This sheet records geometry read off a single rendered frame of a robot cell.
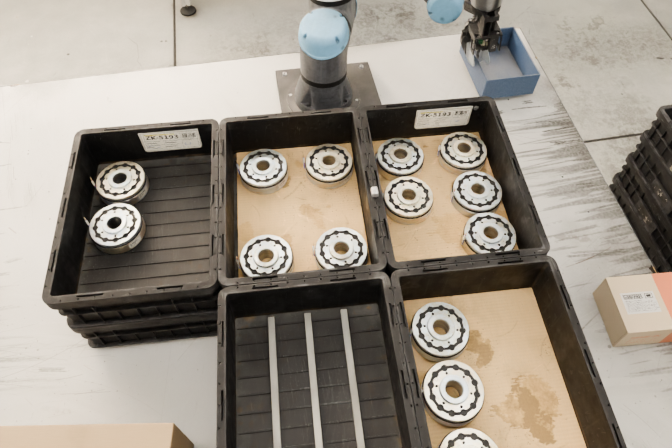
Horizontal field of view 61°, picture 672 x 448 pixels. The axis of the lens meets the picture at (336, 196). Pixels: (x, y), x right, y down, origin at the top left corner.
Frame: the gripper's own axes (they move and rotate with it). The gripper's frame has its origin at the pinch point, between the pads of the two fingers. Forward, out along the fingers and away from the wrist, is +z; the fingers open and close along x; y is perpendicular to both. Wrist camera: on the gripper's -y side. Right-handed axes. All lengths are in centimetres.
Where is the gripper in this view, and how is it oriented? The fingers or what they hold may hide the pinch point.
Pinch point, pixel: (474, 59)
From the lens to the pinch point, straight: 163.0
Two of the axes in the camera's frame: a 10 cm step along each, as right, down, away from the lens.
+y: 1.4, 8.1, -5.7
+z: 0.9, 5.6, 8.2
